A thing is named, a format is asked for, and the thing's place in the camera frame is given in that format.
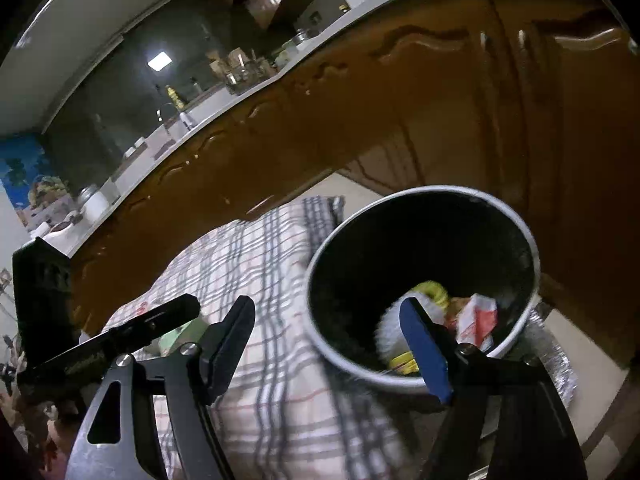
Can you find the white bin with black liner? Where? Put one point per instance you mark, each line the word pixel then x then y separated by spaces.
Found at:
pixel 350 270

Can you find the white foam fruit net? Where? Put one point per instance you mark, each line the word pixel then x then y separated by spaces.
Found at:
pixel 392 327

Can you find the white kitchen countertop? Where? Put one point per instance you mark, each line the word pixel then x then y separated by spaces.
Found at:
pixel 150 155

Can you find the yellow foam fruit net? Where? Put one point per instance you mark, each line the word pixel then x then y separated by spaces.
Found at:
pixel 432 294

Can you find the brown wooden base cabinets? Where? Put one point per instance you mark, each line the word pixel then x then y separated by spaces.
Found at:
pixel 425 110

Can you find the red and white carton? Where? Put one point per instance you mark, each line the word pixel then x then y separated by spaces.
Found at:
pixel 475 322

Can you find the plaid tablecloth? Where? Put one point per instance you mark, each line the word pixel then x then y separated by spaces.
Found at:
pixel 250 270

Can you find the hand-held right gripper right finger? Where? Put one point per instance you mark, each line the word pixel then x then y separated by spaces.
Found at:
pixel 425 350

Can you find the silver foil mat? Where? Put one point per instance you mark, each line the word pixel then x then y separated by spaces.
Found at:
pixel 550 355

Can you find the person's left hand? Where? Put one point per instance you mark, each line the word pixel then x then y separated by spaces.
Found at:
pixel 47 435

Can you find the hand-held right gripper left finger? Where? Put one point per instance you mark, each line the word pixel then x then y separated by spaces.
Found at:
pixel 227 350

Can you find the green spout pouch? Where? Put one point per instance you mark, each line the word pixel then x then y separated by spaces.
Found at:
pixel 185 332

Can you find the white canister with metal lid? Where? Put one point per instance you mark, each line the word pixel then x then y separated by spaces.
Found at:
pixel 92 199

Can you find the wall poster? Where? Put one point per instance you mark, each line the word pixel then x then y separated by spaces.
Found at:
pixel 27 180

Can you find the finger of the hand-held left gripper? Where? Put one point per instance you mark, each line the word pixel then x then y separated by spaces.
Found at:
pixel 140 327

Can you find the utensil holder with utensils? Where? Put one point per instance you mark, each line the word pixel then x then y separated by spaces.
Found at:
pixel 237 70

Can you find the yellow packet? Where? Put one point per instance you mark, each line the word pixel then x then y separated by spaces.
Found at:
pixel 404 362

